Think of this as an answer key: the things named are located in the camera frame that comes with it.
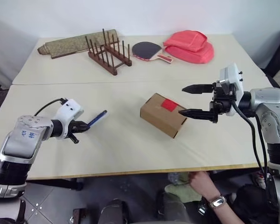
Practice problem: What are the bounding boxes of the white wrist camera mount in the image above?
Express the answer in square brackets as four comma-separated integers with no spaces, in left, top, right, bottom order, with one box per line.
[219,62,245,117]
[53,99,84,140]

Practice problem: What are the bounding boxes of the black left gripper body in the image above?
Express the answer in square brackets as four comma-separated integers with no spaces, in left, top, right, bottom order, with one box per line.
[69,120,80,144]

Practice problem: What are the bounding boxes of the red white shoe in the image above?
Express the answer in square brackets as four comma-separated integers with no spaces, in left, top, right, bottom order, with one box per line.
[251,171,268,188]

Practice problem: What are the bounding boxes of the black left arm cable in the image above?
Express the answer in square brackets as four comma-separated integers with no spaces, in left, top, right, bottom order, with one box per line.
[34,98,68,117]

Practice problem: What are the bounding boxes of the red tape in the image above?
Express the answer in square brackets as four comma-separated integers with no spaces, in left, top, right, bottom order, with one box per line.
[161,98,178,112]

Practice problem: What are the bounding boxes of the clear plastic bag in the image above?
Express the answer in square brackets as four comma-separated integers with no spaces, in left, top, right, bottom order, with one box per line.
[167,172,192,185]

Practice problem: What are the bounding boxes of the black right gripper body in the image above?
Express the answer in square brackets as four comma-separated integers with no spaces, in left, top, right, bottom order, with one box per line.
[209,80,238,124]

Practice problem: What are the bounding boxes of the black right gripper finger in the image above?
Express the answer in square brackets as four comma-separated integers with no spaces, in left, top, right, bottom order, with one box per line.
[178,108,211,120]
[181,84,213,95]

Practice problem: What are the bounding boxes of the dark rounded shape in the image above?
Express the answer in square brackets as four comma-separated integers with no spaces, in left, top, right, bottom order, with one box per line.
[157,190,192,224]
[99,198,129,224]

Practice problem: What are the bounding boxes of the table tennis paddle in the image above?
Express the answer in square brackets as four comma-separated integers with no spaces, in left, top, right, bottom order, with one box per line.
[132,41,174,64]

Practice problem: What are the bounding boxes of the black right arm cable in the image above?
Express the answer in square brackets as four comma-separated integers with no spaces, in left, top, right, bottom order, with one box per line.
[230,99,273,203]

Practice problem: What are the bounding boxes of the rolled green woven mat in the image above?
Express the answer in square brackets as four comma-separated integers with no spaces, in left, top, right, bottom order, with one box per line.
[37,29,119,59]

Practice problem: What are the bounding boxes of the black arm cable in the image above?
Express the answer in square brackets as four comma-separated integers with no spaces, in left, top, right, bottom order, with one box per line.
[230,99,273,203]
[34,98,68,117]

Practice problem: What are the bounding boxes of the dark wooden dish rack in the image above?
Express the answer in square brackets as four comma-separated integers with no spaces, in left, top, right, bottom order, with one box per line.
[84,28,133,76]

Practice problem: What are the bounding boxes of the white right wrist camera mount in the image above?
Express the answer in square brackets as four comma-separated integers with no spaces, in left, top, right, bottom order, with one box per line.
[219,62,245,117]

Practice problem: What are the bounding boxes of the blue pen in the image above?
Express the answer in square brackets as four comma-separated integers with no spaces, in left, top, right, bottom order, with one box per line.
[87,110,108,129]

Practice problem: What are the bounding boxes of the dark brown metal bracket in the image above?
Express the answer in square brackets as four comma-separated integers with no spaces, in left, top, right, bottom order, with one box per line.
[69,208,87,224]

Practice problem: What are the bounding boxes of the brown cardboard box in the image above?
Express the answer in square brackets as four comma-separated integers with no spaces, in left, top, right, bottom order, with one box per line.
[140,92,189,139]

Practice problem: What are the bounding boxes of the silver wristwatch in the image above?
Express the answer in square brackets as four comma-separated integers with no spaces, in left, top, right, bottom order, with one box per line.
[208,195,227,209]

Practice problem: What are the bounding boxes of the green cloth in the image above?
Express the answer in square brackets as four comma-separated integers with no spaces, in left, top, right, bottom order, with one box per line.
[164,172,203,202]

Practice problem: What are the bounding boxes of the red folded cloth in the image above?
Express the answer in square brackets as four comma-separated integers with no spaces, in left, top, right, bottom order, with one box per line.
[162,29,215,65]

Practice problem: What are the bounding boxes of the person's bare hand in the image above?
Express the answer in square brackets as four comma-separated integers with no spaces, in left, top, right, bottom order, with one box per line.
[190,170,221,202]

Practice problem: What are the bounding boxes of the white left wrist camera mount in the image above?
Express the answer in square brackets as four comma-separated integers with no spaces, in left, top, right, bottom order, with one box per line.
[53,99,84,140]

